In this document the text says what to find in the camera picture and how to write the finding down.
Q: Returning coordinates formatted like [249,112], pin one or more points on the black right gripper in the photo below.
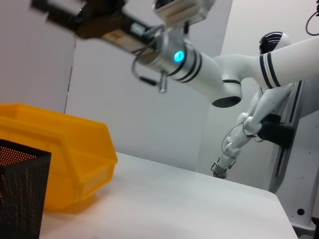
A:
[117,27]

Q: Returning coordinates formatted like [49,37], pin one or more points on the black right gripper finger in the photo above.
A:
[40,3]

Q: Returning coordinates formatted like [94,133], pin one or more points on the white hanging robot arm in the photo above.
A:
[251,119]

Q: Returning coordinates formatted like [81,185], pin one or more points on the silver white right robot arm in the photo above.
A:
[211,72]

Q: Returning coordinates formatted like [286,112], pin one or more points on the black mesh pen holder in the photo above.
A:
[22,194]

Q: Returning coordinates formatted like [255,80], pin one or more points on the yellow plastic bin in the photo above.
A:
[74,149]

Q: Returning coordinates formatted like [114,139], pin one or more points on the black white robot head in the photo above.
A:
[271,41]

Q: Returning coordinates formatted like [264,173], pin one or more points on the black box on column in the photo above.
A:
[276,132]

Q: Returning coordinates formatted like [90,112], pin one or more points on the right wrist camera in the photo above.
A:
[182,12]

